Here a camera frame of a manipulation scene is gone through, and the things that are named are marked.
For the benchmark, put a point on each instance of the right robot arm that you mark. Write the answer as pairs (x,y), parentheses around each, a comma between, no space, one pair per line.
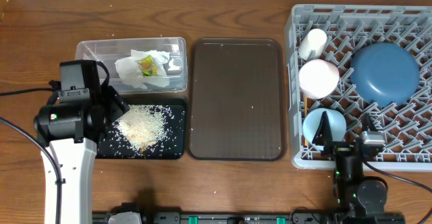
(361,198)

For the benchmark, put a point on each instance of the cream plastic cup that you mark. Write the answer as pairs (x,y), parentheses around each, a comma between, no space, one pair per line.
(313,44)

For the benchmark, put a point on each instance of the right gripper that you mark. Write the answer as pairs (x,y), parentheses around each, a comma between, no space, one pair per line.
(336,149)

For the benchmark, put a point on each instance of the clear plastic waste bin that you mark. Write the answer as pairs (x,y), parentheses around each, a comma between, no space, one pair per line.
(109,51)

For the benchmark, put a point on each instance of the green snack wrapper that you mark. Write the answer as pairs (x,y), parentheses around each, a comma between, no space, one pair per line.
(147,66)

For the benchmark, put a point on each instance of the dark blue plate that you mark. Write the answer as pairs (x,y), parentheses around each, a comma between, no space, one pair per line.
(384,73)

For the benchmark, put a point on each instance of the white napkin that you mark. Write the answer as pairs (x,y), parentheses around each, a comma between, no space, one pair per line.
(130,73)

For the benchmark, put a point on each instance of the black plastic tray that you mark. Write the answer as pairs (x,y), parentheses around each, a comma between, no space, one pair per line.
(178,124)

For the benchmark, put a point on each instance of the pink bowl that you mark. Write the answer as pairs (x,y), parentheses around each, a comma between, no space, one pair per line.
(318,78)

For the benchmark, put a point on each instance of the brown serving tray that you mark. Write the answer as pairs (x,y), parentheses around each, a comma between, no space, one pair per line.
(237,101)

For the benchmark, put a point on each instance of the pile of white rice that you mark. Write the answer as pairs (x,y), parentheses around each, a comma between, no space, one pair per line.
(143,130)

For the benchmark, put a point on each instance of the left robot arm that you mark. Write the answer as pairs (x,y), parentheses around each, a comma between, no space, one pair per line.
(69,128)

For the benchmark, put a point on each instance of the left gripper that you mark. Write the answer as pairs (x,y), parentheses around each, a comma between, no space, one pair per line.
(115,103)

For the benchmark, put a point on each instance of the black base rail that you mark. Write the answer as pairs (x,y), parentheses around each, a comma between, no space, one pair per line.
(132,213)

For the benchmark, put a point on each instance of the wooden chopstick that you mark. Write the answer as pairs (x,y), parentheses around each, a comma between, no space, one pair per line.
(305,105)

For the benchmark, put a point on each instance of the light blue bowl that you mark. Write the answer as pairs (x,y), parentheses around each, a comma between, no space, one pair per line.
(311,123)

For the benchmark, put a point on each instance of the grey dishwasher rack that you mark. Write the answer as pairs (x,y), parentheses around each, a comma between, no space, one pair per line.
(349,28)

